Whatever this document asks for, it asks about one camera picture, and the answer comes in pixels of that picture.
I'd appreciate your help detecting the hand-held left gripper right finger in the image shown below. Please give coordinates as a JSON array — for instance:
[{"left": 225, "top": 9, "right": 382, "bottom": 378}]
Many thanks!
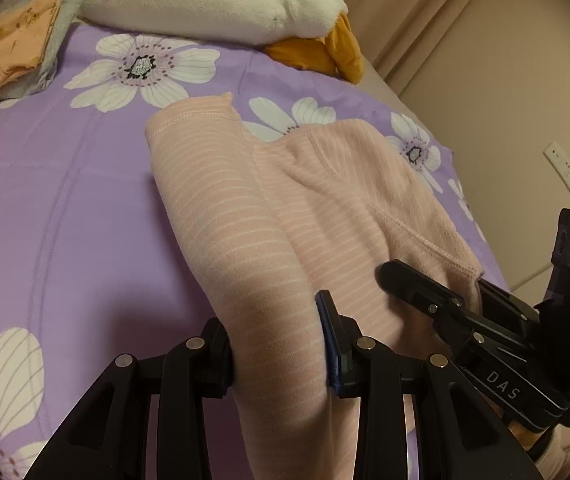
[{"left": 315, "top": 289, "right": 530, "bottom": 480}]

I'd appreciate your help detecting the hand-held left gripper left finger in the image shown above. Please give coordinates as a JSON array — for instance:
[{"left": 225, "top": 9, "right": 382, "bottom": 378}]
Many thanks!
[{"left": 24, "top": 317, "right": 236, "bottom": 480}]

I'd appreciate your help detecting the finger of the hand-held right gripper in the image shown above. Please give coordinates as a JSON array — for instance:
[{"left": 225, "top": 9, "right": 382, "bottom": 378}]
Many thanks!
[
  {"left": 474, "top": 277, "right": 542, "bottom": 334},
  {"left": 376, "top": 259, "right": 466, "bottom": 321}
]

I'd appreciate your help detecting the pink striped baby top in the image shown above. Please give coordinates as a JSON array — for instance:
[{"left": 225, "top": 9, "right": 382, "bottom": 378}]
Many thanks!
[{"left": 145, "top": 92, "right": 488, "bottom": 480}]

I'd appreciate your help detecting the person's right forearm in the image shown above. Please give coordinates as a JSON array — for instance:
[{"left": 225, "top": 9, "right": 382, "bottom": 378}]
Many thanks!
[{"left": 510, "top": 410, "right": 570, "bottom": 480}]

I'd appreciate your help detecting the white power strip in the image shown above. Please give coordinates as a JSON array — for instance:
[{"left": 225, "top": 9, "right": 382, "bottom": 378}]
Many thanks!
[{"left": 544, "top": 142, "right": 570, "bottom": 211}]

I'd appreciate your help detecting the beige mattress cover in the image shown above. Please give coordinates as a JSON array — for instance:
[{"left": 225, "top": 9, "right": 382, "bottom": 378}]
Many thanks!
[{"left": 360, "top": 52, "right": 408, "bottom": 111}]

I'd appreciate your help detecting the purple floral bed sheet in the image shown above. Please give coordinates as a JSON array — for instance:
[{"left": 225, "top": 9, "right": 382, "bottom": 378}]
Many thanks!
[{"left": 0, "top": 20, "right": 516, "bottom": 480}]

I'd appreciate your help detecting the pink curtain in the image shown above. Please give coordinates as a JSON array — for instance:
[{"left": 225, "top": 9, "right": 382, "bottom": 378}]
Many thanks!
[{"left": 310, "top": 0, "right": 490, "bottom": 96}]

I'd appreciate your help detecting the grey folded garment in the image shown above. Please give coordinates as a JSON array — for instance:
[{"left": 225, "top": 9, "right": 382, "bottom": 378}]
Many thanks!
[{"left": 0, "top": 0, "right": 83, "bottom": 106}]

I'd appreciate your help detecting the white plush duck toy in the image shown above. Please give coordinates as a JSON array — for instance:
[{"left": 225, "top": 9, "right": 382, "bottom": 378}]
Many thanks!
[{"left": 79, "top": 0, "right": 366, "bottom": 83}]

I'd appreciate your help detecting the orange folded garment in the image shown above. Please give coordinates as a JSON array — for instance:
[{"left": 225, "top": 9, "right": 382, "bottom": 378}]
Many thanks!
[{"left": 0, "top": 0, "right": 63, "bottom": 118}]

